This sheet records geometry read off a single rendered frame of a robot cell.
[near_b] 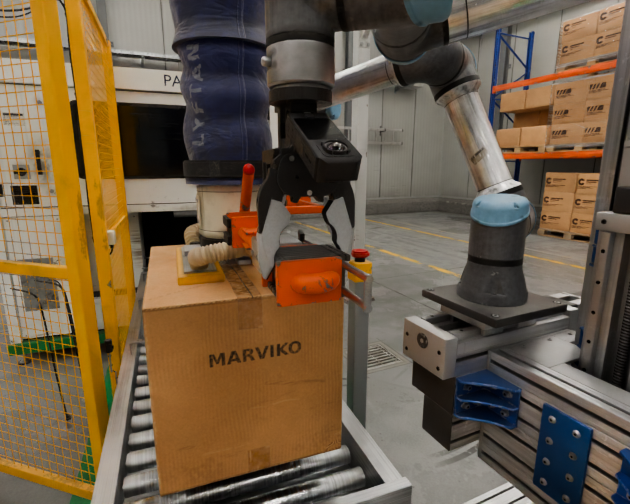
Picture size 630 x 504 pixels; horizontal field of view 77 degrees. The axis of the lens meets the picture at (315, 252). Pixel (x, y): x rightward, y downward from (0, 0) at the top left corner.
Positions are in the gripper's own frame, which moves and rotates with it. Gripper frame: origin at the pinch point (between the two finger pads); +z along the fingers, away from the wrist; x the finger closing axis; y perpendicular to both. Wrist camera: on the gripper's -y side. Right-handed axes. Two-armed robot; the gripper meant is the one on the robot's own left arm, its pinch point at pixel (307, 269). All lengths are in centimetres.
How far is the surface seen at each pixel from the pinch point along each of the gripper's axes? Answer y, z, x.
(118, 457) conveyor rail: 58, 62, 33
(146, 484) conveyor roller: 53, 68, 26
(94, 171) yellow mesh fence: 146, -10, 45
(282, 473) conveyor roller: 45, 68, -7
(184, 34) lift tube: 53, -39, 10
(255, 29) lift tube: 51, -41, -5
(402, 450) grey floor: 99, 122, -80
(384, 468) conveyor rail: 32, 62, -30
